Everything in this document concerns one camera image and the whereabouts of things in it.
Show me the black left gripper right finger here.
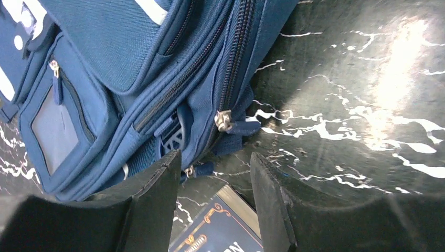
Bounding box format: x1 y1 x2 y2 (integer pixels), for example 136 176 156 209
250 152 444 251

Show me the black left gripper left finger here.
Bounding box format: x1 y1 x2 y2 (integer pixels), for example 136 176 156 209
1 151 181 251

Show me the navy blue student backpack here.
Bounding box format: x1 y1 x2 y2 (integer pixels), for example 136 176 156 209
1 1 298 201

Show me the Nineteen Eighty-Four book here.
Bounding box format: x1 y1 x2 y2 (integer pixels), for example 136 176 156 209
168 185 264 252

